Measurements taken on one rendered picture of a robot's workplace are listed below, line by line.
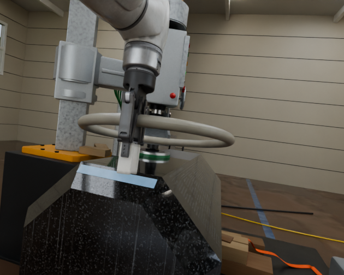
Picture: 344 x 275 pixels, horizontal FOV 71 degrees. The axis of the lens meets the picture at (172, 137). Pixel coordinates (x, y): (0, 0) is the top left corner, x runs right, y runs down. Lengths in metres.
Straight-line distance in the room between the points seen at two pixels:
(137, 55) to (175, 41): 0.87
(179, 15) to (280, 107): 5.13
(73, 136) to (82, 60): 0.55
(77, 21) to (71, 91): 0.51
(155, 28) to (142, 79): 0.12
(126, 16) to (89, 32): 1.49
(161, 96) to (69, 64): 0.80
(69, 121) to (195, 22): 5.42
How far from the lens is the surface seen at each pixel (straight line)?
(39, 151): 1.90
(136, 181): 0.90
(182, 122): 0.55
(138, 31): 0.57
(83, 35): 2.01
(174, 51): 1.40
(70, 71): 1.88
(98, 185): 0.95
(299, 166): 6.46
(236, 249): 2.00
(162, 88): 1.36
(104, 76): 1.96
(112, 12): 0.52
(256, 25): 6.76
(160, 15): 0.60
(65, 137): 1.94
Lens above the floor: 1.06
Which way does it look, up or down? 3 degrees down
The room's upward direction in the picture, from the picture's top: 7 degrees clockwise
